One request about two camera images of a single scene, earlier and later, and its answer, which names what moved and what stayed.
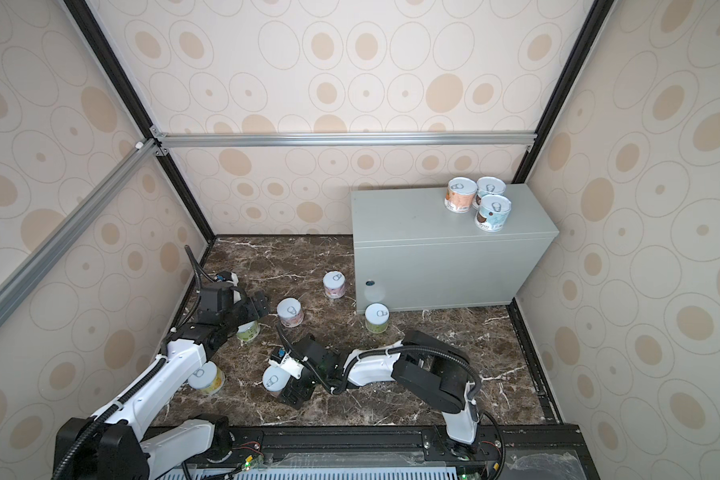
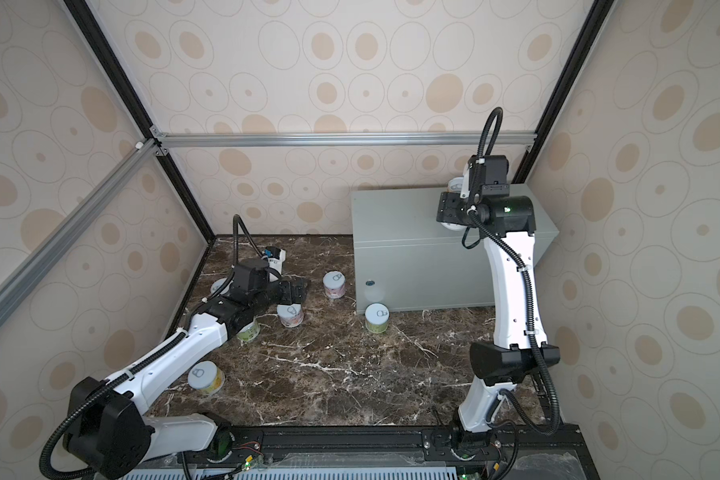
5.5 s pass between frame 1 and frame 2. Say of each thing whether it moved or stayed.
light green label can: stayed
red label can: stayed
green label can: stayed
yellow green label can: stayed
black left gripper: moved
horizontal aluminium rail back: stayed
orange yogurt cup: moved
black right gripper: moved
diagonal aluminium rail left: stayed
